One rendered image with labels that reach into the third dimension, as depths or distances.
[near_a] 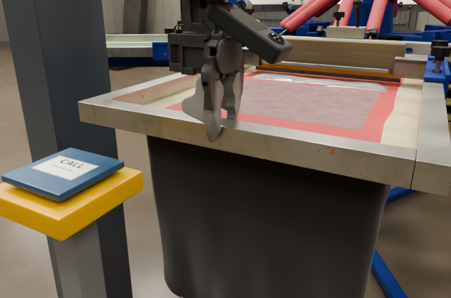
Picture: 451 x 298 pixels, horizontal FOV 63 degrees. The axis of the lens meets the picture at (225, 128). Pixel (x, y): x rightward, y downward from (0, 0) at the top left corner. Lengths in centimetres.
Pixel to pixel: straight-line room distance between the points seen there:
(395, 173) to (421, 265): 157
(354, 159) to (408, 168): 6
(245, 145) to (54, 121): 64
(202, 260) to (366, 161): 45
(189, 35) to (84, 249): 31
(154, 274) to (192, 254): 99
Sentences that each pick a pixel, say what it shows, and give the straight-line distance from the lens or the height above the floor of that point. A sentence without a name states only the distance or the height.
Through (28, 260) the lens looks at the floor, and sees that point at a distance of 207.
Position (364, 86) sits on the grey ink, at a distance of 97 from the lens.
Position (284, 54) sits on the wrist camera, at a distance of 49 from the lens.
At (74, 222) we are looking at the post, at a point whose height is 94.
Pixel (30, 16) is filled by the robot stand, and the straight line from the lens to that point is 103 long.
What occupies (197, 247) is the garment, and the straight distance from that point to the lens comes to 80.
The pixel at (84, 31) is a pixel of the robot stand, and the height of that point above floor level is 108.
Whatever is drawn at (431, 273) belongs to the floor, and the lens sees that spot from 201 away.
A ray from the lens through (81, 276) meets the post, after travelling 54.
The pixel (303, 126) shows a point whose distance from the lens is 65.
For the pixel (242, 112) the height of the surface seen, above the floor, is 96.
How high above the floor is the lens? 116
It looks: 19 degrees down
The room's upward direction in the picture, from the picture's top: straight up
